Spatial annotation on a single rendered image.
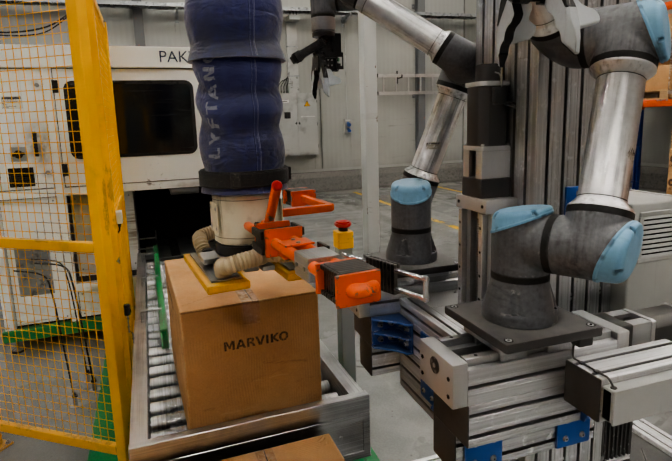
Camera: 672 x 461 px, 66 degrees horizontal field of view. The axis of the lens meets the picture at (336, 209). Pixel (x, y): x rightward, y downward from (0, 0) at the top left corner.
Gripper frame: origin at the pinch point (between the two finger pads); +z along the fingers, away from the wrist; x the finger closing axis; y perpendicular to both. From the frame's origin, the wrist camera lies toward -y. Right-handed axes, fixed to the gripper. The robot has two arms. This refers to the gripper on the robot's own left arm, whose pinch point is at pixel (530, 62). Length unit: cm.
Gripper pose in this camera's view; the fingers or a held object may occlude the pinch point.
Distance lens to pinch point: 77.4
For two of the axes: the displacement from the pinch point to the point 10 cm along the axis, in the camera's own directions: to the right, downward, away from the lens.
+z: 0.3, 9.8, 1.7
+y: 9.5, -0.8, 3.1
